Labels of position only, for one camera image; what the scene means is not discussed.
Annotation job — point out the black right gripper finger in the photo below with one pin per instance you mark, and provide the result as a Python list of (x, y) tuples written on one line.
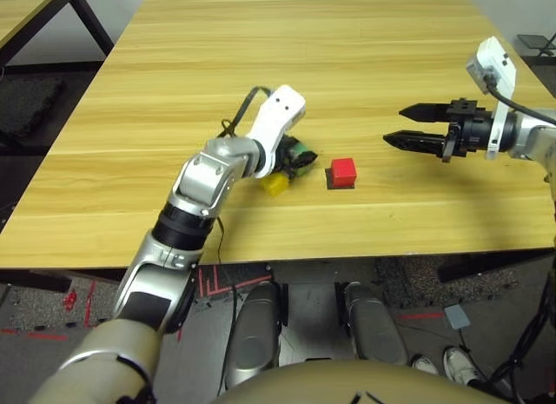
[(428, 113), (417, 141)]

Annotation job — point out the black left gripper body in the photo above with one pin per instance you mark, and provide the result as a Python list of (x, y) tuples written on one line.
[(284, 154)]

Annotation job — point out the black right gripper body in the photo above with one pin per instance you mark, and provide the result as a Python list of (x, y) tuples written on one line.
[(471, 132)]

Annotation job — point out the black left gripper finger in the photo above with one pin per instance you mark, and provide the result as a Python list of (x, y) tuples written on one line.
[(309, 156), (299, 168)]

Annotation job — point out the green wooden block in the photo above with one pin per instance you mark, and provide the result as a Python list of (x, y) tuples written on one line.
[(299, 148)]

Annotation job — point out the yellow wooden block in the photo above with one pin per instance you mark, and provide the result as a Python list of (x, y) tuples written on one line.
[(276, 187)]

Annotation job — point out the red wooden block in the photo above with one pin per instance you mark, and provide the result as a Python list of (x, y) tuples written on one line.
[(344, 171)]

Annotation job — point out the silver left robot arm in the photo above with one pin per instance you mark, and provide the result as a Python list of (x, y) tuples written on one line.
[(204, 182)]

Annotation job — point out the black square pad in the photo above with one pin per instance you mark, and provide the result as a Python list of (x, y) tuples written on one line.
[(341, 187)]

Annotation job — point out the black table foot bar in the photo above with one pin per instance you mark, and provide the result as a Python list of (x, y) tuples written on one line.
[(35, 280), (486, 267)]

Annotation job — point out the speckled dark floor mat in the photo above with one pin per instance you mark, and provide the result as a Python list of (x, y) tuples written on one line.
[(412, 282)]

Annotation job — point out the grey robot left leg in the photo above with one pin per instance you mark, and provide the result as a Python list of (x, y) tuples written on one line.
[(254, 330)]

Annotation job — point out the grey robot leg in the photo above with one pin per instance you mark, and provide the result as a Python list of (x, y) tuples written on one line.
[(373, 326), (254, 330)]

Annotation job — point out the grey robot right leg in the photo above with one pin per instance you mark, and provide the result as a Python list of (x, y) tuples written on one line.
[(373, 326)]

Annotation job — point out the grey foot pedal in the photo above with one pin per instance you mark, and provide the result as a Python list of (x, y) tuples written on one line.
[(457, 316)]

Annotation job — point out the tan robot torso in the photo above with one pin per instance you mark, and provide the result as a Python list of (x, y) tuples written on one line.
[(356, 384)]

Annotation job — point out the white bystander shoe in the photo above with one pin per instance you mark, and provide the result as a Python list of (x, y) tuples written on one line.
[(460, 367), (425, 365)]

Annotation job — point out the black foam floor mat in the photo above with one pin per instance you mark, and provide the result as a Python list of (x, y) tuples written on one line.
[(26, 104)]

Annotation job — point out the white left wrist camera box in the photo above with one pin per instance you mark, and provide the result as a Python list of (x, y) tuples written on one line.
[(278, 113)]

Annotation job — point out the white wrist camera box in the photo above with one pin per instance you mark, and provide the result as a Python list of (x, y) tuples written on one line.
[(495, 65), (278, 113)]

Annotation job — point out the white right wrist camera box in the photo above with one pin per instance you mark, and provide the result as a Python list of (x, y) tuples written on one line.
[(495, 65)]

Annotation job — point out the wooden side table black frame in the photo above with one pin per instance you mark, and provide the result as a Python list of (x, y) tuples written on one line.
[(21, 4)]

